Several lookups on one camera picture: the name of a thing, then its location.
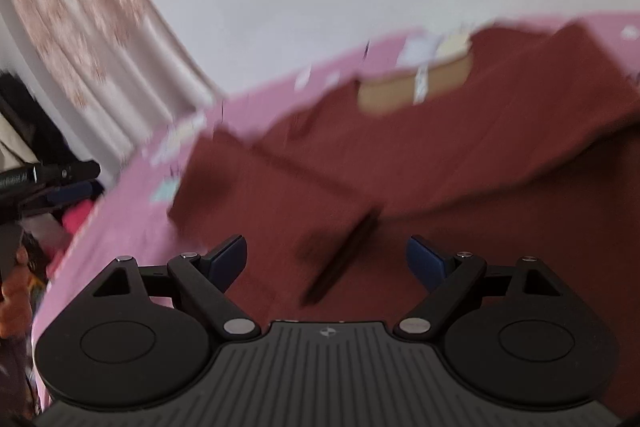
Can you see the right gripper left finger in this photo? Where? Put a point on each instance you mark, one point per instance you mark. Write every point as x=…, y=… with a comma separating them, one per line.
x=136, y=336

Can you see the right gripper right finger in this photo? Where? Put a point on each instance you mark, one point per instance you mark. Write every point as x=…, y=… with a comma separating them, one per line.
x=517, y=336

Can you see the dark red knit sweater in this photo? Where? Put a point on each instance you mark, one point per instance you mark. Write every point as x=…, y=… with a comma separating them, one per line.
x=425, y=146

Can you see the dark clothes pile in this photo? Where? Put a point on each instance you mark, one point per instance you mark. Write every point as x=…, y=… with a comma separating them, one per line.
x=28, y=135

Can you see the person's left hand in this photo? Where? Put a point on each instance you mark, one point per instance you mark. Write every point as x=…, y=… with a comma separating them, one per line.
x=16, y=311

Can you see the red cloth beside bed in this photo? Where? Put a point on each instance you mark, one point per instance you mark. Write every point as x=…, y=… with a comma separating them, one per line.
x=74, y=217

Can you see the pink floral bed sheet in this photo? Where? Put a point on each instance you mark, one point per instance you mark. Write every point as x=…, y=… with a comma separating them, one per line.
x=130, y=226

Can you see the beige floral curtain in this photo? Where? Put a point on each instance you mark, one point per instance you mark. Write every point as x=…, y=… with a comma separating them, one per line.
x=119, y=64

